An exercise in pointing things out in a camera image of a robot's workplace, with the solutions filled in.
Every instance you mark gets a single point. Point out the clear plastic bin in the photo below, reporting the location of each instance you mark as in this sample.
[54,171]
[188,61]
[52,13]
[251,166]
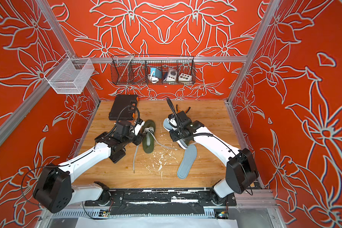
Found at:
[70,78]

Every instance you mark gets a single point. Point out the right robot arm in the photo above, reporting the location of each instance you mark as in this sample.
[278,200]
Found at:
[241,169]

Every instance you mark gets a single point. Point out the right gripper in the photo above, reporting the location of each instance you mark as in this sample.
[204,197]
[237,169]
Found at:
[173,137]

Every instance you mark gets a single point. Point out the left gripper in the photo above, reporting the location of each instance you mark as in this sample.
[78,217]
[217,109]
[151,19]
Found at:
[138,139]

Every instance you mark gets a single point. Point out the grey insole on table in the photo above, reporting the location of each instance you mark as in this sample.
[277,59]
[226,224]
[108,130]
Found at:
[190,155]

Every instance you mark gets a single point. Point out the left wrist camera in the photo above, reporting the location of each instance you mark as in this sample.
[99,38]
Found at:
[138,127]

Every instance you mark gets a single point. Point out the black wire basket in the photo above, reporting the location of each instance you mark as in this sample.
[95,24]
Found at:
[135,69]

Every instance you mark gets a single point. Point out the green shoe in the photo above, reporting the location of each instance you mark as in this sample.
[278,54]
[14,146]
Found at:
[155,151]
[184,143]

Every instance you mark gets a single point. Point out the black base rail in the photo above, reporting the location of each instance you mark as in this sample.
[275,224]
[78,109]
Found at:
[163,202]

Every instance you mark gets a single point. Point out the white dotted box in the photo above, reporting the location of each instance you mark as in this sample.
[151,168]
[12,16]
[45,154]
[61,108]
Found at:
[184,78]

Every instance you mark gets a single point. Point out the black tool case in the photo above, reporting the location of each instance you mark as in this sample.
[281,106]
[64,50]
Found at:
[120,108]

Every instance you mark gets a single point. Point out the grey insole being inserted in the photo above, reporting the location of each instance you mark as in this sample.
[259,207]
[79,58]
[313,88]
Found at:
[170,124]

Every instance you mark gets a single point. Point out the blue white box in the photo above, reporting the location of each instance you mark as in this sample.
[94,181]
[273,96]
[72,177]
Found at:
[155,73]

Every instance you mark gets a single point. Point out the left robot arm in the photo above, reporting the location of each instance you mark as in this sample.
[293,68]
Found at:
[55,189]

